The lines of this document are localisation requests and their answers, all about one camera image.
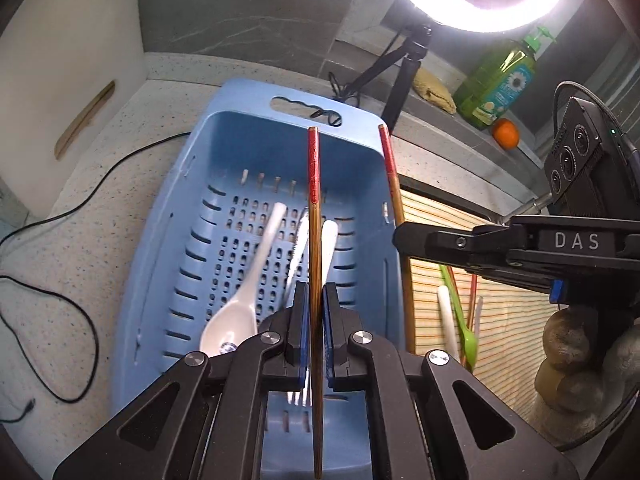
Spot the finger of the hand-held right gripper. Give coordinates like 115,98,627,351
469,262,569,307
392,220,532,267

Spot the black ring light cable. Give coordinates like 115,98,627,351
300,72,369,129

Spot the blue plastic drain basket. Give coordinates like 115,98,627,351
109,77,417,480

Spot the green dish soap bottle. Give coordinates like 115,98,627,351
452,26,558,131

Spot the orange fruit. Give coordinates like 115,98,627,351
491,117,521,150

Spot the black tripod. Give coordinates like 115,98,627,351
350,22,434,134

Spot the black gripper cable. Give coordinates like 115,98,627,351
552,80,640,162

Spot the person's right hand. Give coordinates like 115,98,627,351
529,304,640,457

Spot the black counter cable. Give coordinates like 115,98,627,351
0,131,194,424

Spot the yellow sponge cloth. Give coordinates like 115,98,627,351
411,67,459,114

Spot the green plastic spoon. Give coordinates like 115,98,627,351
439,264,479,369

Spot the white cutting board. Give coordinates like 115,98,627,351
0,0,147,217

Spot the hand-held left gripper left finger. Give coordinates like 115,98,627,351
52,282,313,480

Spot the white ceramic spoon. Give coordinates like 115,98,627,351
321,219,340,283
436,285,461,364
199,202,289,359

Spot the metal fork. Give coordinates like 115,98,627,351
286,209,312,407

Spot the chrome faucet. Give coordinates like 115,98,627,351
500,198,554,225

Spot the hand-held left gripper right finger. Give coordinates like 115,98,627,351
322,282,581,480

